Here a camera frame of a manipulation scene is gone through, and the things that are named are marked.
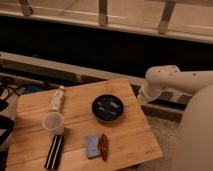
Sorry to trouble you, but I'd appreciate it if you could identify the white spray bottle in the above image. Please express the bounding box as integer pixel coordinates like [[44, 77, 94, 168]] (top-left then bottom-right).
[[49, 86, 65, 112]]

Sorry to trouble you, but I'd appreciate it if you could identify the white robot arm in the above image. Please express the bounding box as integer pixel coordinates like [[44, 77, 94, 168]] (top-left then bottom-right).
[[137, 65, 213, 171]]

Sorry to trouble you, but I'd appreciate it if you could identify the blue grey sponge block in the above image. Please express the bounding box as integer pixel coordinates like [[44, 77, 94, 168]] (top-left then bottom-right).
[[85, 134, 100, 159]]

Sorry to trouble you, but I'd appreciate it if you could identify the right metal railing post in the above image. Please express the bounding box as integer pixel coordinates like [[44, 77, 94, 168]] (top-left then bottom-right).
[[158, 0, 176, 34]]

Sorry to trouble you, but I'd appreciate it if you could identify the left metal railing post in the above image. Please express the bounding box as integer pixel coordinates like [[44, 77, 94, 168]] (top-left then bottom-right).
[[19, 0, 33, 16]]

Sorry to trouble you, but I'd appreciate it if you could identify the dark ceramic bowl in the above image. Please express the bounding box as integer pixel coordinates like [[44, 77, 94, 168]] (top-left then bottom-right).
[[92, 94, 124, 123]]

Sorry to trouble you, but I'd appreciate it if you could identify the middle metal railing post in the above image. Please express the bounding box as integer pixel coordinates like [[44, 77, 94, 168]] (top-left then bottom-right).
[[99, 0, 108, 26]]

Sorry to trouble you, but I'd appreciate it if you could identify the dark cables and clutter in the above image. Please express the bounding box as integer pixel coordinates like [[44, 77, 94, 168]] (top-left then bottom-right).
[[0, 75, 43, 171]]

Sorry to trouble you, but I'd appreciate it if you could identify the metal railing post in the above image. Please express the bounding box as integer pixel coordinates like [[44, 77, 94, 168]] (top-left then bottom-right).
[[99, 0, 108, 26], [158, 0, 176, 34], [19, 0, 33, 16]]

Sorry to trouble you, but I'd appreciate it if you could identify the dark red oval object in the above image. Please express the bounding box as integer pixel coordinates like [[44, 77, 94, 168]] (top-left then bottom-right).
[[99, 134, 108, 161]]

